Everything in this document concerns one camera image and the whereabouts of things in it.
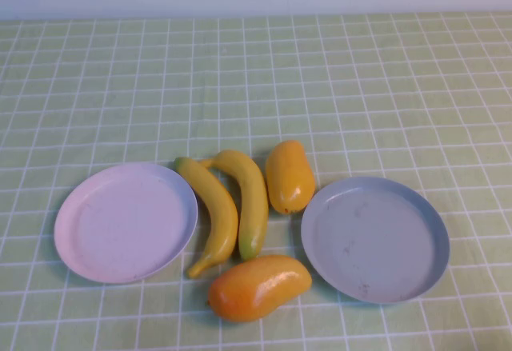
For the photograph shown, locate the yellow banana green blossom end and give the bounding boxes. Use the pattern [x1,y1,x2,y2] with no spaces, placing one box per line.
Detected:
[198,150,270,261]

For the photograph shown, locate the long curved yellow banana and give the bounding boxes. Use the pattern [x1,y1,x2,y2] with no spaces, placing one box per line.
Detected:
[174,157,240,280]

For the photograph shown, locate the orange yellow mango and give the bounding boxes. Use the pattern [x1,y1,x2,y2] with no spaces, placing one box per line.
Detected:
[206,254,313,323]

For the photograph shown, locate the blue round plate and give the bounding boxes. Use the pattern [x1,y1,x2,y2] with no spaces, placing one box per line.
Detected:
[300,176,451,305]

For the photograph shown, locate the pink round plate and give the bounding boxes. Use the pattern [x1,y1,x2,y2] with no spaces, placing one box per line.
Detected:
[54,162,199,285]

